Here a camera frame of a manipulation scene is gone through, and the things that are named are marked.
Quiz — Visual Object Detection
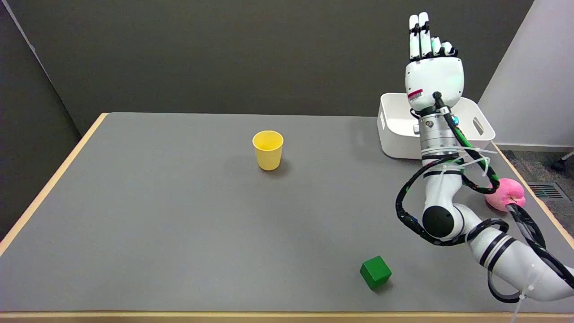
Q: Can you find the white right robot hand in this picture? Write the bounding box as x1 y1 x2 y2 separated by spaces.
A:
404 12 465 113

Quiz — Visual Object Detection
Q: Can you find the yellow plastic cup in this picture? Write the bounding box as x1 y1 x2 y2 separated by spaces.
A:
252 130 284 171

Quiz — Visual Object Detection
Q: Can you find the white plastic bin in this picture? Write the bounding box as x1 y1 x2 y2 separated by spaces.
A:
377 92 496 160

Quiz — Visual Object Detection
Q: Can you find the pink toy peach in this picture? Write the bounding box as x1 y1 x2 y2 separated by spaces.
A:
485 178 526 212

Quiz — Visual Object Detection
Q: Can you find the floor vent grille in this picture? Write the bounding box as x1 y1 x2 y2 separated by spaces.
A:
528 182 564 199

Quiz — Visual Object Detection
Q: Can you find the green cube block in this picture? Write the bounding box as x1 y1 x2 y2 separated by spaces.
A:
360 256 392 289

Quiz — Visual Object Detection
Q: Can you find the black cable bundle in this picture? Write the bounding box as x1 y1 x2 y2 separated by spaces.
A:
395 92 574 304

